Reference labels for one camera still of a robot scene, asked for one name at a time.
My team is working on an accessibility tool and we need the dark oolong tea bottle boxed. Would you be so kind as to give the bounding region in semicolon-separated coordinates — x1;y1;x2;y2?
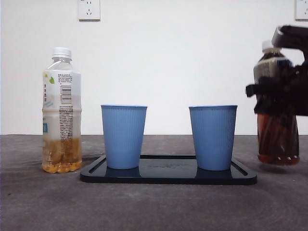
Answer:
253;40;301;166

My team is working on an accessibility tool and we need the pale jasmine tea bottle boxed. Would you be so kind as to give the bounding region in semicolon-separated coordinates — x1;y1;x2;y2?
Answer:
41;47;83;174

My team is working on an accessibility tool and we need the blue ribbed cup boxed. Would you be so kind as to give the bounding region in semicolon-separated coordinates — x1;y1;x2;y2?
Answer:
100;104;148;170
188;104;238;171

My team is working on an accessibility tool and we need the dark navy tray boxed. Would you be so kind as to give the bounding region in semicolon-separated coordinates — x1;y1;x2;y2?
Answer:
79;154;257;185

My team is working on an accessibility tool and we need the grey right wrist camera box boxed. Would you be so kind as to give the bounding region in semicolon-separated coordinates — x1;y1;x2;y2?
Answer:
271;25;308;49

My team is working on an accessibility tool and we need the white wall socket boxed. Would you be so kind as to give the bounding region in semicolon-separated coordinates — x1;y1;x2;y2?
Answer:
295;0;308;21
78;0;101;21

